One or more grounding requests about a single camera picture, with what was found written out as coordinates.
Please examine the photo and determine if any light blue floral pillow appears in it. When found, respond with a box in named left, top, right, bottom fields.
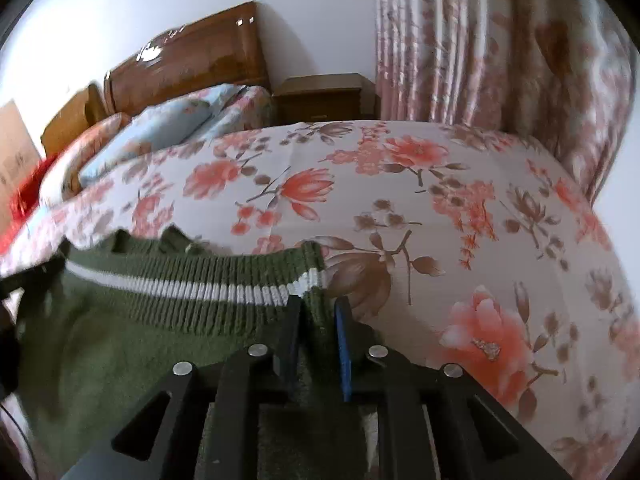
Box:
left=77, top=84, right=251, bottom=188

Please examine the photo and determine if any wooden wardrobe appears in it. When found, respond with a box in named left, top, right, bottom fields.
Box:
left=0, top=100, right=43, bottom=231

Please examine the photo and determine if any large wooden headboard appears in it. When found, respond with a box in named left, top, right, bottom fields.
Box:
left=104, top=1, right=271, bottom=116

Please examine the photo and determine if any red blanket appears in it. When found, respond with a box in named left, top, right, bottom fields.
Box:
left=0, top=157, right=56, bottom=256

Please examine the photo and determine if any bed with floral sheet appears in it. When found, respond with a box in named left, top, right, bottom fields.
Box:
left=0, top=85, right=632, bottom=480

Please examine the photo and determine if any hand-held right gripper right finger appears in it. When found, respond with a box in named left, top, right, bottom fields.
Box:
left=334, top=296, right=521, bottom=480

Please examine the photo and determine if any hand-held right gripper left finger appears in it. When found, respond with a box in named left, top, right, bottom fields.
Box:
left=111, top=295, right=303, bottom=480

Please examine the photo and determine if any wooden nightstand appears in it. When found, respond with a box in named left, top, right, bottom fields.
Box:
left=272, top=74, right=377, bottom=126

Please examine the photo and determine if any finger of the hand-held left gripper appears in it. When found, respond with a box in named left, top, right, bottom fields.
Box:
left=0, top=255, right=68, bottom=308

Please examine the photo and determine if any small wooden headboard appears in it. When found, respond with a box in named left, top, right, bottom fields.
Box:
left=41, top=84, right=108, bottom=158

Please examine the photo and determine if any green knit sweater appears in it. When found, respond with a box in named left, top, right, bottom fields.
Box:
left=0, top=225, right=383, bottom=480

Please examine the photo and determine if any pink floral curtain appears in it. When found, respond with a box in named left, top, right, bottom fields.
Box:
left=372, top=0, right=633, bottom=206

